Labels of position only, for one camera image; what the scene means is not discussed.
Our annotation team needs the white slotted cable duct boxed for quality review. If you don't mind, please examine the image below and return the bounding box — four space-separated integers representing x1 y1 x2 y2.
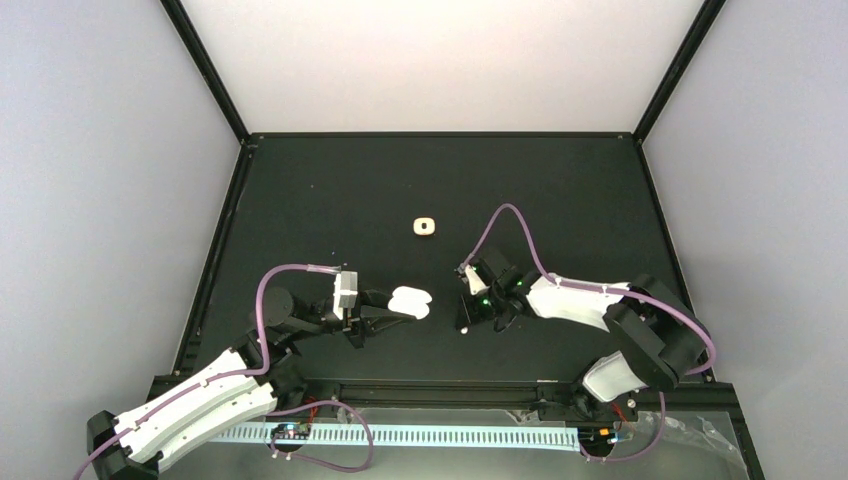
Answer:
213 422 580 452

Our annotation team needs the white oval case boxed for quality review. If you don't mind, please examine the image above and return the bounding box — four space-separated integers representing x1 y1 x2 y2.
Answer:
387 286 433 320

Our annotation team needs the white square charging case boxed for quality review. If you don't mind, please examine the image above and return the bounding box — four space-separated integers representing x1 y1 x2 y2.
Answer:
413 217 436 237

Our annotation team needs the right circuit board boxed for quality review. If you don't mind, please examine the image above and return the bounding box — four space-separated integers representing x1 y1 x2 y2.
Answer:
578 428 633 445

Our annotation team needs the black front rail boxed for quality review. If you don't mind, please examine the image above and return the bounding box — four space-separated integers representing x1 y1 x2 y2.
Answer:
153 374 740 415

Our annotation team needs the black frame post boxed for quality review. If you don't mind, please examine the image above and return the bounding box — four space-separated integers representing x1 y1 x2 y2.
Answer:
160 0 250 144
633 0 726 145

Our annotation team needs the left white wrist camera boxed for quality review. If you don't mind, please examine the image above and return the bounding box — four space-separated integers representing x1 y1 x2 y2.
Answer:
332 271 358 320

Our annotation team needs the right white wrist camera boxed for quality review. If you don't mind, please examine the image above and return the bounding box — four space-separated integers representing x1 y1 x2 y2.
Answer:
457 264 489 296

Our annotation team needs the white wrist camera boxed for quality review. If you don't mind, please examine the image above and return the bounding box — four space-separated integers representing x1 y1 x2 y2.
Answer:
457 264 489 296
332 271 358 320

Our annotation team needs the purple looped cable front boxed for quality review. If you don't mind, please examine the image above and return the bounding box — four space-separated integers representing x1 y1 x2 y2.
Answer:
268 399 377 473

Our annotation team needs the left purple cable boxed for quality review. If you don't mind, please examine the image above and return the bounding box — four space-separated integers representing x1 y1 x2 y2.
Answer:
71 262 342 480

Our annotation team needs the black right frame post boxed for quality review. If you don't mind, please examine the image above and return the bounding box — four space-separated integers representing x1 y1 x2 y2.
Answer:
633 0 726 145

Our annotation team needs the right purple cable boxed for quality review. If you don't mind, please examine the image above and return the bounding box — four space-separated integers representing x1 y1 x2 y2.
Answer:
460 203 718 464

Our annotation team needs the left circuit board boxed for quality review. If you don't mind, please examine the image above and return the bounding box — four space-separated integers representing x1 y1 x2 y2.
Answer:
271 423 312 442

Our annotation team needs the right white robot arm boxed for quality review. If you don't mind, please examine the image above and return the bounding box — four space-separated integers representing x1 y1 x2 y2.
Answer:
455 250 714 420

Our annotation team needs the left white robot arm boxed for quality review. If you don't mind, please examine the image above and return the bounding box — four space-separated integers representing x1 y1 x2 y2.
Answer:
87 286 432 479

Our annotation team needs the circuit board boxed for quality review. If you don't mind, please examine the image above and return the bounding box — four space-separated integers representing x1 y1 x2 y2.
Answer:
578 428 633 445
271 423 312 442

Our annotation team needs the black left frame post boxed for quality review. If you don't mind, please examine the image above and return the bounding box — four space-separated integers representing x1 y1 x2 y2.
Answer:
160 0 250 144

